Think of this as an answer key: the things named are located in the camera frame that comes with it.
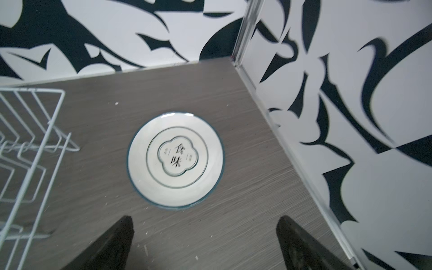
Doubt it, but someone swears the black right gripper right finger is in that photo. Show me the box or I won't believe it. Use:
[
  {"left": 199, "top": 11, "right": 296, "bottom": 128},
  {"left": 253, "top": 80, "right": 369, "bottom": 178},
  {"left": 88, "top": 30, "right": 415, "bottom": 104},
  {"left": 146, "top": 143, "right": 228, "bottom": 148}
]
[{"left": 276, "top": 216, "right": 350, "bottom": 270}]

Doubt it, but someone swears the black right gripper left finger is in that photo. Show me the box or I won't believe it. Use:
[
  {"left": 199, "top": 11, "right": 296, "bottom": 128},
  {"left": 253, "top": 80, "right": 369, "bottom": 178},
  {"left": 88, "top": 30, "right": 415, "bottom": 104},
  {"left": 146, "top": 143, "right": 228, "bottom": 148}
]
[{"left": 63, "top": 216, "right": 135, "bottom": 270}]

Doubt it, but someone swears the aluminium cage frame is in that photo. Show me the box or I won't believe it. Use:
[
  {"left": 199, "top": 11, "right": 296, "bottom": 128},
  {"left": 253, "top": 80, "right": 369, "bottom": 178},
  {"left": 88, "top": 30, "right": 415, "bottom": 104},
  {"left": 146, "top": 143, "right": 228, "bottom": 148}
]
[{"left": 233, "top": 1, "right": 363, "bottom": 270}]

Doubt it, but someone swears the green cloud pattern plate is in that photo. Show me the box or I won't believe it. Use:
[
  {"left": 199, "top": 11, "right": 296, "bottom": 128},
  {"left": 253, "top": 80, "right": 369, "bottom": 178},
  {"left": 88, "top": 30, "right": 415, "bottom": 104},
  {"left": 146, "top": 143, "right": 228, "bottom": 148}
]
[{"left": 126, "top": 111, "right": 226, "bottom": 210}]

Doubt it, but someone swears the white wire dish rack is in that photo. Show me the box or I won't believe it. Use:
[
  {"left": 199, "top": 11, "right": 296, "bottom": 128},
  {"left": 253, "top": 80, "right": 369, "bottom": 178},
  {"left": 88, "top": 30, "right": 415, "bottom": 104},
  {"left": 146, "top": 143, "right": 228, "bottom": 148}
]
[{"left": 1, "top": 87, "right": 81, "bottom": 270}]

